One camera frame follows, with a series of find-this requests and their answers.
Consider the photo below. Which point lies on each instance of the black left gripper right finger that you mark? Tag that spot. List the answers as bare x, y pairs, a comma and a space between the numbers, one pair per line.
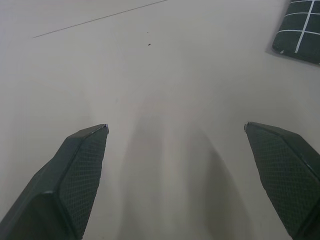
287, 180

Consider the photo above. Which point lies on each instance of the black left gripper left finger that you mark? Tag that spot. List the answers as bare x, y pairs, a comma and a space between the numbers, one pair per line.
62, 187

